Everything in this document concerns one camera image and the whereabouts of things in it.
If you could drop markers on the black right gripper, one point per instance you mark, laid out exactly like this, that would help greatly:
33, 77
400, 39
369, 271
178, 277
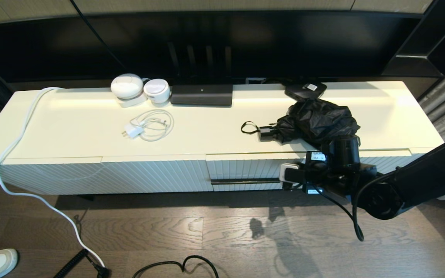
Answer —
330, 177

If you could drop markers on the white fluted drawer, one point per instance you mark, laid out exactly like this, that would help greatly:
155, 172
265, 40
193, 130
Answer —
245, 168

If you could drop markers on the black umbrella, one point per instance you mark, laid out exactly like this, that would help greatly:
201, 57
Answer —
319, 119

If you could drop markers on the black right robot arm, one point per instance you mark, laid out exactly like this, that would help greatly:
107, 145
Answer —
419, 181

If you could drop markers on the white tv cabinet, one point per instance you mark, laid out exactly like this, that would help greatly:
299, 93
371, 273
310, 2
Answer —
91, 173

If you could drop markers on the black set-top box with label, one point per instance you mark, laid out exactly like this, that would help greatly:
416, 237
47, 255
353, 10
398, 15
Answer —
303, 89

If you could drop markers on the black router with antennas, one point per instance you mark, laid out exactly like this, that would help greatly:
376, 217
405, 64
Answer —
201, 94

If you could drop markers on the black television screen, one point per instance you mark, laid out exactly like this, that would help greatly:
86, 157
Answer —
284, 42

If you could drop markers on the small white round device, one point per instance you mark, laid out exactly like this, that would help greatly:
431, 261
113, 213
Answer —
157, 91

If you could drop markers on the black shelf unit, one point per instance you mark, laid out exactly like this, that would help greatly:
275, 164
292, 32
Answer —
419, 61

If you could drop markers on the large white dome device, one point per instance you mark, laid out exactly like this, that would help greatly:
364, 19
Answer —
126, 87

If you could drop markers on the labelled black wrist camera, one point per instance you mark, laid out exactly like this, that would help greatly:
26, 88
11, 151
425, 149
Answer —
317, 156

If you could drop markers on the white wall socket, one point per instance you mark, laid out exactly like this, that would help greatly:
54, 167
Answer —
255, 80

